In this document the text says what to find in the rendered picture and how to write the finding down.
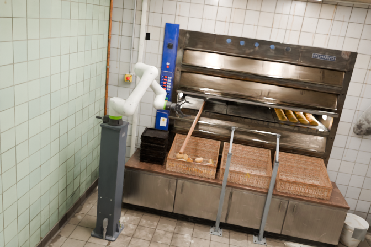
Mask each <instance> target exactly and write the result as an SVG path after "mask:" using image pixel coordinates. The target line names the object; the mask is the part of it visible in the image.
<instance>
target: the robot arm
mask: <svg viewBox="0 0 371 247"><path fill-rule="evenodd" d="M134 72H135V73H136V74H137V76H138V77H139V78H140V81H139V82H138V84H137V86H136V87H135V89H134V90H133V92H132V93H131V94H130V96H129V97H128V98H127V99H126V100H124V99H122V98H118V97H113V98H110V100H109V115H105V116H102V117H100V116H96V118H97V119H102V121H103V123H107V124H109V125H111V126H121V125H123V121H122V116H123V115H124V116H127V117H129V116H131V115H133V114H134V112H135V110H136V108H137V106H138V104H139V102H140V100H141V98H142V97H143V95H144V93H145V92H146V91H147V89H148V87H150V88H151V89H152V90H153V92H154V93H155V94H156V97H155V99H154V102H153V106H154V108H155V109H157V110H169V111H171V110H174V111H176V114H177V115H179V116H180V117H182V118H184V117H188V116H189V117H191V115H184V114H183V113H182V112H181V111H180V109H181V105H182V104H184V103H187V104H193V103H190V101H187V100H186V99H183V100H180V101H177V104H175V103H172V102H170V101H165V97H166V91H165V90H164V89H163V88H162V87H161V86H160V85H159V84H158V83H157V81H156V80H155V79H156V77H157V76H158V70H157V68H156V67H154V66H149V65H146V64H144V63H141V62H139V63H137V64H135V65H134ZM182 101H185V102H183V103H181V104H179V103H180V102H182ZM177 111H179V112H180V113H181V114H182V115H181V114H179V113H178V112H177Z"/></svg>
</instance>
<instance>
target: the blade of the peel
mask: <svg viewBox="0 0 371 247"><path fill-rule="evenodd" d="M185 98H186V99H191V100H197V101H204V99H206V100H207V101H206V102H209V103H215V104H221V105H226V100H221V99H214V98H207V97H203V96H196V95H189V94H188V95H187V96H186V97H185Z"/></svg>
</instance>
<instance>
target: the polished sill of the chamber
mask: <svg viewBox="0 0 371 247"><path fill-rule="evenodd" d="M180 111H184V112H191V113H195V114H198V112H199V110H198V109H191V108H185V107H181V109H180ZM201 115H208V116H214V117H221V118H225V119H232V120H238V121H244V122H251V123H255V124H262V125H268V126H275V127H281V128H288V129H292V130H299V131H305V132H312V133H318V134H322V135H329V133H330V132H329V131H328V130H321V129H316V128H310V127H303V126H297V125H290V124H286V123H279V122H273V121H266V120H259V119H253V118H249V117H242V116H235V115H229V114H222V113H218V112H211V111H205V110H202V112H201Z"/></svg>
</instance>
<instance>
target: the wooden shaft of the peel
mask: <svg viewBox="0 0 371 247"><path fill-rule="evenodd" d="M205 103H206V101H204V102H203V104H202V106H201V108H200V110H199V112H198V114H197V116H196V118H195V120H194V122H193V124H192V127H191V129H190V131H189V133H188V135H187V137H186V139H185V141H184V143H183V145H182V147H181V150H180V151H179V154H183V151H184V149H185V147H186V145H187V143H188V141H189V138H190V136H191V134H192V132H193V130H194V127H195V125H196V123H197V121H198V118H199V116H200V114H201V112H202V110H203V107H204V105H205Z"/></svg>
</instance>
